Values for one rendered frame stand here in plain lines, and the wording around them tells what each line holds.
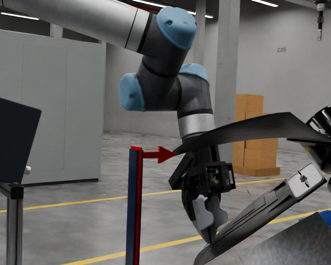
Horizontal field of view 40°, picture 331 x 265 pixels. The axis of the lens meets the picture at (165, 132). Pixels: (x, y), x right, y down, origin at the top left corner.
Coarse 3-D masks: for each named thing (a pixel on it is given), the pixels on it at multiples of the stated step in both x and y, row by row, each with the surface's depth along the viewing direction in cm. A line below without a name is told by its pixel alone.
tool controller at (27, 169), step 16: (0, 112) 105; (16, 112) 107; (32, 112) 109; (0, 128) 105; (16, 128) 107; (32, 128) 109; (0, 144) 105; (16, 144) 107; (32, 144) 109; (0, 160) 105; (16, 160) 107; (0, 176) 106; (16, 176) 108
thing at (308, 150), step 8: (320, 112) 83; (328, 112) 82; (312, 120) 83; (320, 120) 82; (328, 120) 81; (320, 128) 82; (328, 128) 81; (328, 136) 80; (312, 152) 84; (320, 152) 81; (328, 152) 80; (320, 160) 82; (328, 160) 81; (320, 168) 83; (328, 168) 83; (328, 184) 80
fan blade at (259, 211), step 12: (276, 192) 88; (288, 192) 85; (252, 204) 93; (264, 204) 87; (276, 204) 84; (288, 204) 82; (240, 216) 91; (252, 216) 87; (264, 216) 84; (276, 216) 82; (228, 228) 91; (240, 228) 86; (252, 228) 83; (216, 240) 89; (228, 240) 85; (240, 240) 82; (216, 252) 83
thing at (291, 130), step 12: (252, 120) 57; (264, 120) 57; (276, 120) 57; (288, 120) 57; (300, 120) 57; (204, 132) 62; (216, 132) 62; (228, 132) 63; (240, 132) 64; (252, 132) 64; (264, 132) 65; (276, 132) 65; (288, 132) 64; (300, 132) 64; (312, 132) 63; (192, 144) 67; (204, 144) 69; (216, 144) 73
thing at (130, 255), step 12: (132, 156) 59; (132, 168) 59; (132, 180) 59; (132, 192) 59; (132, 204) 59; (132, 216) 59; (132, 228) 59; (132, 240) 59; (132, 252) 59; (132, 264) 59
